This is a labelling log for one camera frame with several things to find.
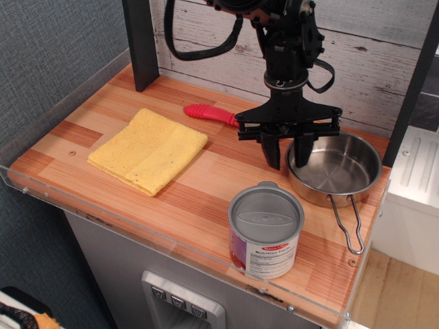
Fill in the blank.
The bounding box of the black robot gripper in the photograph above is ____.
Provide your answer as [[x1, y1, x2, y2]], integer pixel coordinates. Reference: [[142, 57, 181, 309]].
[[235, 88, 342, 170]]

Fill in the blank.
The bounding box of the small stainless steel pot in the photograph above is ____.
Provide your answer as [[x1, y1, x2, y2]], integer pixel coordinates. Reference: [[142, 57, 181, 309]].
[[285, 132, 383, 255]]

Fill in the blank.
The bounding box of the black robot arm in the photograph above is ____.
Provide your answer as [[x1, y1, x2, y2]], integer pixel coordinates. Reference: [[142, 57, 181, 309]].
[[207, 1, 342, 169]]

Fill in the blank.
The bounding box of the toy food can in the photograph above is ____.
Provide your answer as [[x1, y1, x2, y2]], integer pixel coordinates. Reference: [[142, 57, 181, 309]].
[[228, 182, 305, 280]]

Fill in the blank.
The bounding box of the yellow folded cloth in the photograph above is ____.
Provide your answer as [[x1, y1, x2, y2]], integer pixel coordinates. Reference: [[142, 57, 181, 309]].
[[87, 108, 209, 197]]

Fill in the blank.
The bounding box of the white side cabinet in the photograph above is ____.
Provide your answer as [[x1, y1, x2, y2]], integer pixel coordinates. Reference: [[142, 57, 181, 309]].
[[372, 126, 438, 274]]

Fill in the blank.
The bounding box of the grey toy fridge cabinet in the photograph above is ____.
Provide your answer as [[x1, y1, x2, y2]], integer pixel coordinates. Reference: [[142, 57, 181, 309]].
[[66, 213, 317, 328]]

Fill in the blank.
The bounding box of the clear acrylic table guard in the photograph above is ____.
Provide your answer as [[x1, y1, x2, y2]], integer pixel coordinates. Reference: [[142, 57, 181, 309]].
[[0, 54, 392, 326]]

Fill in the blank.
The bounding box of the orange plush object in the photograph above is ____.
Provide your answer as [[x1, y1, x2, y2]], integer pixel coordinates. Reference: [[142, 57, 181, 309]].
[[28, 313, 62, 329]]

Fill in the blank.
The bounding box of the red-handled metal spoon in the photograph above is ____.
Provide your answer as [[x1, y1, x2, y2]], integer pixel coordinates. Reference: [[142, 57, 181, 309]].
[[183, 104, 239, 127]]

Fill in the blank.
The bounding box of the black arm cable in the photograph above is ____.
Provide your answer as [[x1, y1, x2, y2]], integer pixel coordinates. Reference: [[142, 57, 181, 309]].
[[163, 0, 244, 62]]

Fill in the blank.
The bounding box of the black right vertical post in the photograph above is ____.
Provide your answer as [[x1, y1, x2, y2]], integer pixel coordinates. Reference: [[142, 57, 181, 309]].
[[383, 1, 438, 167]]

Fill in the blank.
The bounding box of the black vertical post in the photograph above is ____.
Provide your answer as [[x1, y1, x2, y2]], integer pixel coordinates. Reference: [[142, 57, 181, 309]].
[[121, 0, 160, 92], [383, 1, 438, 167]]

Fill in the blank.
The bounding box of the black left vertical post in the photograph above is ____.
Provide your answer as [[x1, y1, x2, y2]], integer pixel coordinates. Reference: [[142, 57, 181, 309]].
[[121, 0, 160, 92]]

